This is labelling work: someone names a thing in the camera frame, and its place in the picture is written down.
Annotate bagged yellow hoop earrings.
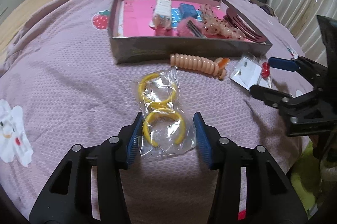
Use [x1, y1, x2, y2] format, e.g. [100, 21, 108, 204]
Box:
[131, 66, 197, 161]

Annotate maroon large hair clip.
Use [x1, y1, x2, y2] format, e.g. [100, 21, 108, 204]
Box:
[224, 8, 267, 43]

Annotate red cherry earrings card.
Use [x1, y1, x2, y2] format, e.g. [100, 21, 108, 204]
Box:
[259, 62, 273, 88]

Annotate white earring card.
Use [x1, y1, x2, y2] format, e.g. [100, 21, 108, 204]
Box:
[230, 54, 262, 91]

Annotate pink fuzzy hair clip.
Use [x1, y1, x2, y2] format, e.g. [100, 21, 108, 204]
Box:
[177, 17, 205, 37]

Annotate white comb hair clip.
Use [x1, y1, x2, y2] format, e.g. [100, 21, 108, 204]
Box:
[148, 0, 172, 30]

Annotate shallow dark cardboard box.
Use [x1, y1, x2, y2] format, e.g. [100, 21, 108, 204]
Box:
[107, 0, 272, 63]

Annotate pink book in box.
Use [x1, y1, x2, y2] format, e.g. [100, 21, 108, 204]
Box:
[116, 0, 254, 42]

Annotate peach spiral hair tie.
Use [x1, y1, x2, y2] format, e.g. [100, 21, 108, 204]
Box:
[169, 52, 231, 81]

